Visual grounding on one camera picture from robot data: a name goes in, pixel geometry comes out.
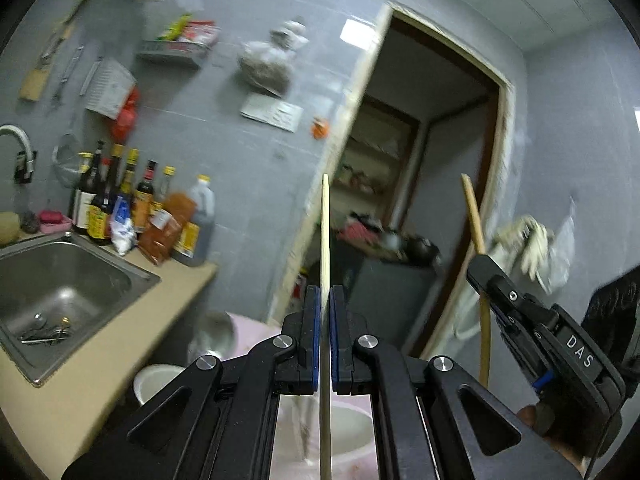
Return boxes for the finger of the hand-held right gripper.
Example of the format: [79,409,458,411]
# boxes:
[466,254,559,334]
[499,324,552,392]

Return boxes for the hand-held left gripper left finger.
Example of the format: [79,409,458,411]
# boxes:
[61,285,322,480]

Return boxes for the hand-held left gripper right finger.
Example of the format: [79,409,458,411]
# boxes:
[329,285,591,480]

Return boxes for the wooden chopstick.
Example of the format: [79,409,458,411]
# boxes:
[460,173,494,389]
[319,173,333,480]

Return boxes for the white plastic utensil holder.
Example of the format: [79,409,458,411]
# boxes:
[133,363,382,480]

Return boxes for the person's right hand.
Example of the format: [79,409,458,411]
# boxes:
[516,404,593,468]

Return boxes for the cream rubber gloves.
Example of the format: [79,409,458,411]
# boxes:
[492,214,554,274]

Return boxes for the grey cabinet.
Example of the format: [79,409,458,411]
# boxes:
[299,239,442,357]

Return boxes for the white mesh bag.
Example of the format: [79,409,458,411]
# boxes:
[544,197,577,294]

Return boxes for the dark cooking pot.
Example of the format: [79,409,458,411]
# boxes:
[379,227,442,267]

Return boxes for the red cloth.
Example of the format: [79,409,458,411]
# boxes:
[337,219,382,247]

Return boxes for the dark oil jug yellow cap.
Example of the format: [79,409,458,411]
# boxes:
[171,174,217,267]

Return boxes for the orange spice bag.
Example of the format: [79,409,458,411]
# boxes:
[137,192,199,266]

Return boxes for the wooden storage shelf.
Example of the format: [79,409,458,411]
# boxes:
[329,97,422,222]

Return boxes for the white blue salt bag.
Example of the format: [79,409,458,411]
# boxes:
[109,194,139,254]

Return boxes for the beige kitchen counter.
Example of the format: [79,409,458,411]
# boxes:
[0,230,219,480]

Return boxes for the row of sauce bottles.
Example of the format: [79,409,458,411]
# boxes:
[69,140,177,247]

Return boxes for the stainless steel sink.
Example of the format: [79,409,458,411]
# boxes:
[0,230,162,387]

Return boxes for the small metal kitchen tool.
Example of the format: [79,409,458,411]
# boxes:
[19,312,74,344]

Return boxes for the clear bag of dried goods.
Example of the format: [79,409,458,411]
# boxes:
[235,19,311,96]

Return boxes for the pink soap dish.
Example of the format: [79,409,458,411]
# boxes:
[39,208,74,234]

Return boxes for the red plastic bag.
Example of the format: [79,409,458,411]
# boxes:
[110,87,141,144]

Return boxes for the hanging mesh strainer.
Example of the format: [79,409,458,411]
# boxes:
[52,57,104,187]

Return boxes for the yellow sponge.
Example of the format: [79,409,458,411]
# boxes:
[0,211,21,246]

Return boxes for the seasoning packets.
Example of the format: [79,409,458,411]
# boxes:
[157,13,221,46]

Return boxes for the metal faucet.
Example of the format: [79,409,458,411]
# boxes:
[0,124,39,184]

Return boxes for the hanging metal peeler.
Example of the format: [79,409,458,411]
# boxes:
[49,45,84,109]

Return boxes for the wooden knife rack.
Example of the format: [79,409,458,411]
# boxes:
[18,0,89,102]

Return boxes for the white wall socket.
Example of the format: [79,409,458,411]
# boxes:
[272,101,304,134]

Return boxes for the worn door frame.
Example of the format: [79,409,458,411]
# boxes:
[264,0,516,362]

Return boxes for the grey wall shelf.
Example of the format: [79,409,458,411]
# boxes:
[135,39,214,70]

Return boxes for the white wall box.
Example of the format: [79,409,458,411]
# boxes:
[83,57,137,119]

